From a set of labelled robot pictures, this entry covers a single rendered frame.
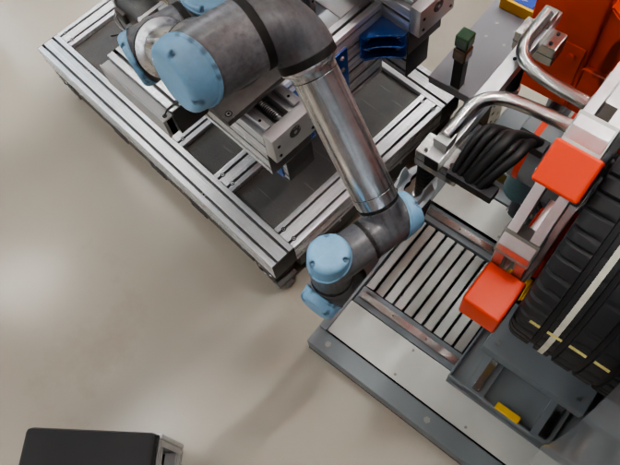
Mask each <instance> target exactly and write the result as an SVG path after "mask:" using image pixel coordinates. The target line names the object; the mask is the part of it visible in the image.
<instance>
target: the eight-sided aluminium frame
mask: <svg viewBox="0 0 620 465"><path fill-rule="evenodd" d="M619 84H620V61H619V63H618V64H617V65H616V67H615V68H614V70H613V71H612V72H611V74H610V75H609V76H608V78H607V79H606V80H604V82H603V83H602V85H601V86H600V87H599V89H598V90H597V91H596V93H595V94H594V95H593V97H592V98H591V99H590V101H589V102H588V104H587V105H586V106H585V108H584V109H583V110H582V109H580V110H579V112H578V114H577V115H576V117H575V118H574V120H573V121H572V123H571V124H570V125H569V127H568V128H567V130H566V132H565V133H564V135H562V137H561V138H562V139H563V140H565V141H566V142H568V143H570V144H572V145H574V146H576V147H577V148H579V149H582V150H584V151H586V152H587V153H589V154H590V155H592V156H594V157H596V158H597V159H599V160H602V158H603V156H604V155H605V153H606V152H607V150H608V151H610V152H612V153H613V157H614V155H615V154H616V152H617V151H618V150H619V149H620V107H619V109H618V110H617V111H616V113H615V114H614V116H613V117H612V119H611V120H610V121H609V123H607V122H605V121H603V120H602V119H600V118H598V117H597V114H598V113H599V112H600V110H601V109H602V107H603V106H604V104H605V103H606V102H607V100H608V99H609V98H610V96H611V95H612V94H613V92H614V91H615V89H616V88H617V87H618V85H619ZM613 157H612V158H611V159H610V161H609V163H610V162H611V160H612V159H613ZM609 163H608V164H607V166H608V165H609ZM607 166H606V167H605V169H606V168H607ZM605 169H604V170H603V172H604V171H605ZM603 172H602V173H603ZM601 175H602V174H601ZM601 175H600V177H601ZM600 177H599V178H600ZM599 178H598V180H599ZM598 180H597V181H598ZM597 181H596V183H597ZM596 183H595V184H596ZM595 184H594V185H595ZM592 188H593V187H592ZM592 188H591V189H592ZM546 190H547V188H546V187H544V186H542V185H540V184H538V183H536V182H535V184H534V186H533V187H532V189H531V190H530V192H529V193H528V195H527V196H526V198H525V200H524V201H523V203H522V204H521V206H520V208H519V210H518V211H517V213H516V215H515V216H514V218H513V219H512V220H511V221H510V222H509V224H508V225H507V226H506V227H505V229H504V230H503V231H502V233H501V235H500V237H499V239H498V241H497V242H496V244H495V247H494V250H495V251H494V254H493V256H492V258H491V261H490V262H493V263H495V264H496V265H497V266H499V267H500V268H502V269H504V270H505V271H507V272H508V271H509V270H510V269H513V270H512V272H511V274H512V275H513V276H515V277H516V278H518V279H519V280H522V281H523V282H525V281H526V280H529V279H530V278H531V276H532V275H533V274H534V272H535V271H536V270H537V268H538V267H539V266H540V265H541V263H542V262H543V260H544V256H545V255H546V254H547V252H548V251H549V249H550V248H551V247H552V245H553V244H554V242H555V241H556V239H557V238H558V236H559V235H560V234H561V232H562V231H563V230H564V229H565V228H566V226H567V224H568V223H569V222H570V220H571V219H572V217H573V216H574V214H575V213H578V211H579V210H580V208H581V207H582V205H583V204H584V203H585V201H586V200H587V198H588V197H589V195H590V193H591V190H590V192H589V193H588V194H587V195H586V196H585V198H584V199H583V200H582V202H581V203H580V204H579V206H578V207H577V208H576V207H573V206H572V205H570V203H571V202H570V201H568V200H566V199H565V198H563V197H560V196H559V197H558V199H557V200H556V201H555V202H554V201H553V200H552V199H551V200H550V201H549V202H548V204H547V205H546V207H545V208H544V209H543V211H542V212H541V214H540V215H539V216H538V218H537V219H536V220H535V222H534V223H533V224H532V225H531V227H529V226H527V225H525V223H526V222H527V220H528V219H529V217H530V216H531V214H532V212H533V211H534V210H535V208H536V207H537V205H538V203H539V202H540V200H541V199H542V197H543V195H544V194H545V192H546ZM565 211H566V212H565ZM564 212H565V213H564ZM563 214H564V215H563ZM562 215H563V216H562ZM560 218H561V219H560Z"/></svg>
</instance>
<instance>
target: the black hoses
mask: <svg viewBox="0 0 620 465"><path fill-rule="evenodd" d="M550 144H551V143H550V142H549V141H547V140H545V139H543V138H541V137H539V136H537V135H535V134H533V133H532V132H531V131H529V130H527V129H525V128H523V127H522V128H521V129H520V130H517V129H512V128H509V127H506V126H503V125H497V124H486V125H483V126H482V127H481V128H480V129H479V130H478V131H477V132H476V133H475V134H474V135H473V136H472V137H471V138H470V140H469V141H468V142H467V144H466V145H465V147H464V148H463V150H462V151H461V153H460V154H459V156H458V158H457V159H456V161H455V162H454V163H453V164H452V166H451V167H450V168H449V169H448V171H447V174H446V178H447V179H448V180H450V181H451V182H453V183H455V184H456V185H458V186H460V187H462V188H463V189H465V190H467V191H468V192H470V193H472V194H473V195H475V196H477V197H478V198H480V199H481V200H483V201H484V202H486V203H488V204H490V203H491V201H492V200H493V199H494V197H495V196H496V194H497V193H498V190H499V187H498V186H496V185H494V184H492V183H493V182H494V181H495V180H496V179H498V178H499V177H500V176H501V175H503V174H504V173H505V172H507V171H508V170H509V169H511V168H512V167H513V166H515V165H516V164H517V163H518V162H520V161H521V160H522V159H523V158H524V157H525V156H526V155H527V153H528V152H529V153H530V154H532V155H533V156H535V157H537V158H539V159H541V158H542V156H543V155H544V153H545V152H546V151H547V150H548V149H549V146H550Z"/></svg>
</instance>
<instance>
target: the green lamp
mask: <svg viewBox="0 0 620 465"><path fill-rule="evenodd" d="M475 36H476V32H474V31H472V30H469V29H467V28H466V27H463V28H462V29H461V30H460V31H459V32H458V34H457V35H456V38H455V43H454V45H455V46H457V47H458V48H460V49H461V50H463V51H465V52H467V51H468V50H469V49H470V48H471V46H472V45H473V44H474V41H475Z"/></svg>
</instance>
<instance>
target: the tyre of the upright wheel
mask: <svg viewBox="0 0 620 465"><path fill-rule="evenodd" d="M619 245H620V154H619V155H618V157H617V158H616V160H615V163H614V164H612V166H611V168H610V169H609V170H608V172H607V174H606V175H605V177H604V178H603V179H602V181H601V182H600V183H599V184H598V186H597V189H596V190H594V191H593V193H592V194H591V196H590V198H589V199H588V201H587V202H586V204H585V205H584V207H583V210H582V211H581V212H580V213H579V215H578V216H577V218H576V219H575V221H574V222H573V224H572V225H571V227H570V228H569V230H568V231H567V233H566V235H565V236H564V238H563V239H562V241H561V242H560V244H559V245H558V247H557V248H556V249H555V251H554V252H553V253H552V255H551V256H550V258H549V259H548V261H547V263H546V264H545V266H544V267H543V269H542V271H541V272H540V274H539V275H538V277H537V278H536V280H535V281H534V283H533V284H532V285H531V287H530V288H529V290H528V292H527V293H526V295H525V296H524V298H523V299H522V301H521V303H520V304H519V306H518V308H517V309H516V311H515V313H514V314H513V316H512V317H511V319H510V320H509V324H508V326H509V330H510V332H511V333H512V334H513V335H514V336H515V337H517V338H518V339H520V340H522V341H523V342H525V343H526V344H528V343H529V342H531V343H533V346H532V348H533V349H534V350H536V351H538V350H539V349H540V348H541V347H542V346H543V345H544V343H545V342H546V341H547V340H548V339H549V338H550V337H551V336H552V337H553V338H555V342H554V343H553V344H552V345H551V346H550V347H549V348H548V350H547V351H546V352H544V353H543V354H542V355H544V356H545V357H547V356H548V355H551V356H552V358H551V361H552V362H554V363H555V364H557V365H559V366H560V367H562V368H563V369H565V370H566V371H571V370H572V375H573V376H575V377H576V378H578V379H579V380H581V381H582V382H584V383H585V384H587V385H591V387H592V388H593V389H594V390H596V391H597V392H599V393H600V394H602V395H603V396H605V397H606V396H607V395H608V394H609V393H610V392H611V391H612V390H613V389H614V388H615V387H616V386H617V385H618V384H619V383H620V258H619V259H618V260H617V262H616V263H615V264H614V266H613V267H612V269H611V270H610V271H609V273H608V274H607V275H606V277H605V278H604V279H603V281H602V282H601V284H600V285H599V286H598V288H597V289H596V290H595V292H594V293H593V294H592V296H591V297H590V298H589V300H588V301H587V302H586V303H585V304H584V305H583V306H582V308H581V309H580V310H579V312H578V313H577V314H576V316H575V317H574V318H573V319H572V321H571V322H570V323H569V324H568V326H567V327H566V328H565V330H564V331H563V332H562V333H561V335H560V336H559V337H558V338H557V336H555V335H554V334H553V333H554V332H555V330H556V329H557V328H558V327H559V325H560V324H561V323H562V321H563V320H564V319H565V318H566V316H567V315H568V314H569V312H570V311H571V310H572V308H573V307H574V306H575V304H576V303H577V302H578V300H579V299H580V297H581V296H582V295H583V294H584V292H585V291H586V290H587V289H588V288H589V287H590V285H591V284H592V282H593V281H594V280H595V278H596V277H597V276H598V274H599V273H600V272H601V270H602V268H603V267H604V266H605V264H606V263H607V262H608V260H609V259H610V258H611V256H612V255H613V254H614V252H615V250H616V249H617V248H618V246H619Z"/></svg>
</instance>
